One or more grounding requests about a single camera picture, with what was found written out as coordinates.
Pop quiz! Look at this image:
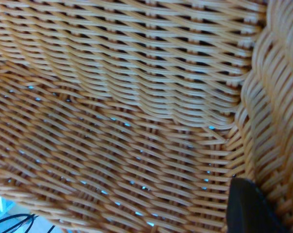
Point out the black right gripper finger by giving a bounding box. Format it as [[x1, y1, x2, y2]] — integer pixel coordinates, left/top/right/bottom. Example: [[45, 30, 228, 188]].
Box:
[[225, 177, 287, 233]]

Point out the orange woven wicker basket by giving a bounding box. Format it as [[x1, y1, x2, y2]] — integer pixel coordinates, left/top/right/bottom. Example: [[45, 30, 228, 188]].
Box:
[[0, 0, 293, 233]]

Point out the thin black floor cable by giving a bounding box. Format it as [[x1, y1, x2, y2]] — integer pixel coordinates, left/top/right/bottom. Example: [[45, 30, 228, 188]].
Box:
[[0, 213, 56, 233]]

